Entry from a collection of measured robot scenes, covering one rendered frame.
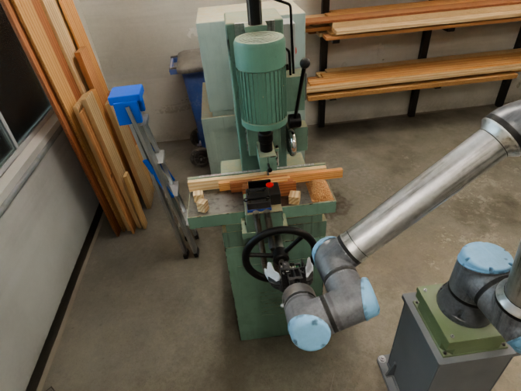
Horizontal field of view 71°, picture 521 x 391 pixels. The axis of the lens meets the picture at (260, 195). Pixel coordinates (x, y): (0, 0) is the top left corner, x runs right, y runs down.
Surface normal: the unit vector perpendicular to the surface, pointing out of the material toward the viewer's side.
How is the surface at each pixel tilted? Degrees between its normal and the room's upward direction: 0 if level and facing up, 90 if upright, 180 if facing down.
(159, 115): 90
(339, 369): 0
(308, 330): 72
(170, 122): 90
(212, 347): 0
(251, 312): 90
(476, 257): 5
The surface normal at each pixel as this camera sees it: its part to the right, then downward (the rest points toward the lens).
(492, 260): -0.09, -0.84
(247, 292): 0.10, 0.59
